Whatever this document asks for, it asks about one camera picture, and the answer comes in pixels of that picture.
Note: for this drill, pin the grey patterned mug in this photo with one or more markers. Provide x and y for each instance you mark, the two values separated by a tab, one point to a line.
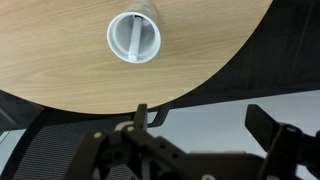
116	36

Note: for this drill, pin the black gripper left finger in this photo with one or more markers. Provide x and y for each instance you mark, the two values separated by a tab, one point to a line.
141	115

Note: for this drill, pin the black office chair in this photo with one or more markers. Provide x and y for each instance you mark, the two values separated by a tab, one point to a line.
50	150

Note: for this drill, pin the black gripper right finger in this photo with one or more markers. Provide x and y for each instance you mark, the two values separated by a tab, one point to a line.
261	125

